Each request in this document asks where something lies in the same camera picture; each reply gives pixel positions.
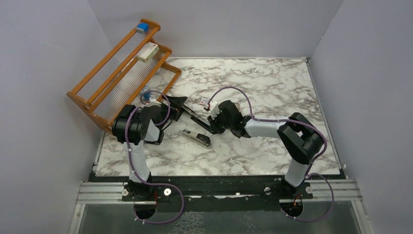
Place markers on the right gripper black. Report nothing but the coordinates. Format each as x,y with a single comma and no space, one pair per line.
214,125

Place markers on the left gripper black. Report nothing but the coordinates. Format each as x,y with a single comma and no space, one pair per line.
175,103

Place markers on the red white staple box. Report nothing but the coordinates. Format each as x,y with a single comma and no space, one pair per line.
204,101

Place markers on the black stapler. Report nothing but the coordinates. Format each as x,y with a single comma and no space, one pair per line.
198,119

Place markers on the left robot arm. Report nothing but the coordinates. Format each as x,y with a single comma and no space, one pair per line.
134,127

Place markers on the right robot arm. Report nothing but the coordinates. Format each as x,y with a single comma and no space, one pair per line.
301,139

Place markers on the blue white jar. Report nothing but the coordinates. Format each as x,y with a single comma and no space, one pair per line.
145,94

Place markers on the orange wooden shelf rack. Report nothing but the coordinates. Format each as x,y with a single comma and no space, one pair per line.
119,77

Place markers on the white red box on shelf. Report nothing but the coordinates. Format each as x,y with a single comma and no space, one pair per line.
147,52

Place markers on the blue grey eraser block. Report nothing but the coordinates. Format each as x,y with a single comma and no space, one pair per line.
142,28

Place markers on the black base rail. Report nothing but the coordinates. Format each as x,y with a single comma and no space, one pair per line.
218,193

